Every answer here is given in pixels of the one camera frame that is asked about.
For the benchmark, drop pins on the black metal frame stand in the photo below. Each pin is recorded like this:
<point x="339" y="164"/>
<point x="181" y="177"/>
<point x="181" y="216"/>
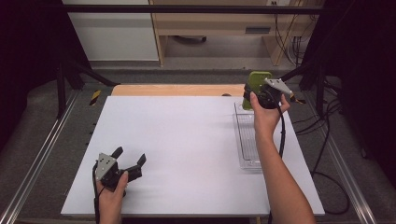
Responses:
<point x="61" y="93"/>
<point x="320" y="90"/>

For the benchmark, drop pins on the black horizontal frame bar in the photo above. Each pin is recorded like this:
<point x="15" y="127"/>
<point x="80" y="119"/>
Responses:
<point x="186" y="9"/>

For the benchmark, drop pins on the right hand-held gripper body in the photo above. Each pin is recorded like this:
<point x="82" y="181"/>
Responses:
<point x="271" y="96"/>

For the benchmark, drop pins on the dark curtain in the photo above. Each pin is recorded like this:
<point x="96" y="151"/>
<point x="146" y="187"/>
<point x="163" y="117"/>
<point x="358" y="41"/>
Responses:
<point x="367" y="77"/>
<point x="28" y="56"/>

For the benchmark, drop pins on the person's left hand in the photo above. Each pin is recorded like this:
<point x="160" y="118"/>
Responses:
<point x="110" y="205"/>

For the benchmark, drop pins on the green phone case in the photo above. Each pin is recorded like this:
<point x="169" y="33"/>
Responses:
<point x="257" y="80"/>

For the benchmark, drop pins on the wooden table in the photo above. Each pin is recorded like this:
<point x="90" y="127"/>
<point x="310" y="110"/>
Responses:
<point x="174" y="90"/>

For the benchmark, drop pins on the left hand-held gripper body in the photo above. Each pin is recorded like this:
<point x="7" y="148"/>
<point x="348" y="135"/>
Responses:
<point x="109" y="171"/>

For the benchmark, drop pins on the white cabinet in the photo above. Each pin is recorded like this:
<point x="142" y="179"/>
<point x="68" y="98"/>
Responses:
<point x="115" y="34"/>

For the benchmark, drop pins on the wooden desk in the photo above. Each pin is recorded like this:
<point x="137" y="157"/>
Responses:
<point x="218" y="23"/>

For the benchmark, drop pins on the yellow black striped tape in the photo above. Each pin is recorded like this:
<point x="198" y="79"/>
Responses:
<point x="300" y="100"/>
<point x="95" y="97"/>

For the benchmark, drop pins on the clear plastic packaging box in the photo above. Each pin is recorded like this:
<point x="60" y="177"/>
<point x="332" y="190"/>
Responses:
<point x="246" y="140"/>

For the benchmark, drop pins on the person's right hand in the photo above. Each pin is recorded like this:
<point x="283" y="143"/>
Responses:
<point x="267" y="123"/>

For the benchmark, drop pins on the grey label plate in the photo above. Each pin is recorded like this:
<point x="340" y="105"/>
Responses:
<point x="257" y="30"/>

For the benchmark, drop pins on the aluminium rail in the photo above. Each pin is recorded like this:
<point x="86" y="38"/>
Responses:
<point x="345" y="174"/>
<point x="40" y="155"/>

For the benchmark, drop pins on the white board sheet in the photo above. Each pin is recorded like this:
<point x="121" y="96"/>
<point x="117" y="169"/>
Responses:
<point x="186" y="140"/>

